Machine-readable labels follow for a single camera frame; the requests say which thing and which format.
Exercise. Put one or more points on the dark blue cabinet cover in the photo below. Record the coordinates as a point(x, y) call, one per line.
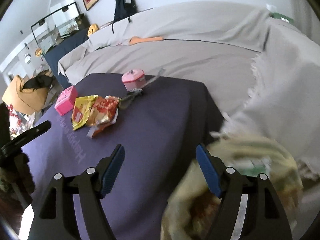
point(58, 52)

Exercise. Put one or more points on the yellow trash bag bin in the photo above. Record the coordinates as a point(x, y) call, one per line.
point(191, 208)

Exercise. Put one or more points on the pink toy cash register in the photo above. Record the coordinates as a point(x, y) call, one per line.
point(66, 100)

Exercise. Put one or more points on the red gold snack bag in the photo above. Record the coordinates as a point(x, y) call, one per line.
point(103, 111)

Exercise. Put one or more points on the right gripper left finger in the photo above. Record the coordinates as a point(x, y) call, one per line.
point(65, 196)

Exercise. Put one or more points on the glass fish tank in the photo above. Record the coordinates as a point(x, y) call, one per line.
point(57, 26)

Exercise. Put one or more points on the green box on sofa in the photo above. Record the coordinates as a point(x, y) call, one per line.
point(282, 17)

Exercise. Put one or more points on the yellow snack bag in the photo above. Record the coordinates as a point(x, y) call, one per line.
point(81, 110)

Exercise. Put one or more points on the grey covered sofa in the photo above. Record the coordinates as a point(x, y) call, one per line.
point(262, 72)

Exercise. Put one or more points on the purple tablecloth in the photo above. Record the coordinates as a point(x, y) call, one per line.
point(159, 131)

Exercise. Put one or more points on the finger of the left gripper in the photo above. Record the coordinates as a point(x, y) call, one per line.
point(27, 134)

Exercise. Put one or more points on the orange back scratcher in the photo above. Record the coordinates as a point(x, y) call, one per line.
point(137, 40)

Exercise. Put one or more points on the clear plastic bag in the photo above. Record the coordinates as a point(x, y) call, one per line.
point(94, 130)

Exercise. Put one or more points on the orange beanbag chair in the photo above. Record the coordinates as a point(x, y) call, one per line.
point(27, 100)

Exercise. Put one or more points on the green white milk carton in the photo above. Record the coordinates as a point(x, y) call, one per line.
point(252, 166)

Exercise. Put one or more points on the black backpack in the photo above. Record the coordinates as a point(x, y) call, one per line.
point(124, 10)

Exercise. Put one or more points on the pink toy pot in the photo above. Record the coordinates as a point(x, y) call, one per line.
point(133, 79)

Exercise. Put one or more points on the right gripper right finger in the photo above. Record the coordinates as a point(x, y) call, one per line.
point(250, 207)

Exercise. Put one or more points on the yellow plush toy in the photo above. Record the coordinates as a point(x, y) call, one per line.
point(92, 29)

